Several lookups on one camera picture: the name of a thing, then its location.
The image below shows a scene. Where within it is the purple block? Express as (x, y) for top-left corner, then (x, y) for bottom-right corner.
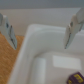
(67, 71), (84, 84)

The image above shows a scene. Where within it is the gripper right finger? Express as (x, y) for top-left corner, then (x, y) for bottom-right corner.
(63, 7), (84, 50)

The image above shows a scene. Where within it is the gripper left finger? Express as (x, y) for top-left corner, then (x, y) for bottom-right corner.
(0, 12), (19, 51)

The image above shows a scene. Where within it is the white plastic box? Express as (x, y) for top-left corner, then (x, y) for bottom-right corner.
(10, 23), (84, 84)

